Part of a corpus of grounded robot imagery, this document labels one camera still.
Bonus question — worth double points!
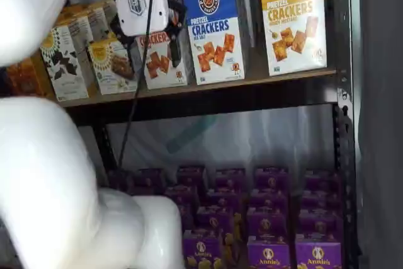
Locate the wooden shelf board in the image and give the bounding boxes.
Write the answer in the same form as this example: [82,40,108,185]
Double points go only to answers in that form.
[58,67,338,108]

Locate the yellow pretzel crackers box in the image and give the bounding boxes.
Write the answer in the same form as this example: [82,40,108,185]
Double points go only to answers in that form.
[257,0,328,77]

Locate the blue white pretzel crackers box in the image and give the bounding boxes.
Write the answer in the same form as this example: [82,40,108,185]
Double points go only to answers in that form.
[180,0,247,86]

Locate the orange brown snack box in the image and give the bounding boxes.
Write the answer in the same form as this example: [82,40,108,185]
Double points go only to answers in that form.
[5,57,54,97]

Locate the black metal shelf rack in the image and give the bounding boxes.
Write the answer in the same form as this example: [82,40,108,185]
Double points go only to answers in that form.
[62,0,361,269]

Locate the purple Annie's box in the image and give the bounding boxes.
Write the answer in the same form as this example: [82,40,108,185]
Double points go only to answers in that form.
[183,229,223,269]
[247,236,292,269]
[246,207,291,239]
[215,168,247,191]
[164,185,200,216]
[254,166,290,192]
[301,190,343,213]
[134,168,165,190]
[108,169,135,192]
[298,210,344,244]
[196,205,234,235]
[304,169,341,193]
[249,189,289,210]
[176,164,208,188]
[206,188,244,209]
[295,241,343,269]

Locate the yellow snack bar box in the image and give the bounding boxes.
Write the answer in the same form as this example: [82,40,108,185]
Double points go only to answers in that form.
[86,36,138,96]

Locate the white sunflower cracker box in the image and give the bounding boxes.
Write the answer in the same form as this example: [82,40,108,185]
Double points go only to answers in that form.
[66,16,95,50]
[40,25,90,102]
[86,0,118,42]

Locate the orange pretzel crackers box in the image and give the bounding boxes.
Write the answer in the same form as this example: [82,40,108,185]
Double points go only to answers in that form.
[134,29,190,91]

